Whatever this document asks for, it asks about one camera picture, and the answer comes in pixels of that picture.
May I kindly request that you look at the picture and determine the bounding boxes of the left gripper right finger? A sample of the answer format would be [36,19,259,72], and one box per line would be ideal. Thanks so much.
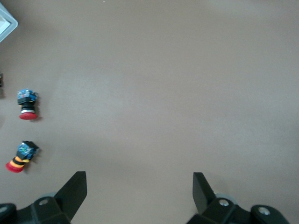
[186,172,292,224]

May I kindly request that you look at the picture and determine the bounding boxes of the white stepped rack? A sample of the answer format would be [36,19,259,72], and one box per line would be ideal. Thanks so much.
[0,4,19,43]

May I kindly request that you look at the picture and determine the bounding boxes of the brown paper table cover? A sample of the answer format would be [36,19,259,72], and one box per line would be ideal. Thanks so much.
[0,0,299,224]

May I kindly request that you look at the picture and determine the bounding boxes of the red button orange ring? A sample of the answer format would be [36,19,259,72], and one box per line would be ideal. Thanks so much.
[5,140,41,174]

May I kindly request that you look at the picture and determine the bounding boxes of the red push button blue block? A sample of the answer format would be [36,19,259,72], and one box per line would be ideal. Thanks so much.
[16,88,39,121]

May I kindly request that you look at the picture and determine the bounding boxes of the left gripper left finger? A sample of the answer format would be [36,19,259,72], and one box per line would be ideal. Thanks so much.
[14,171,88,224]

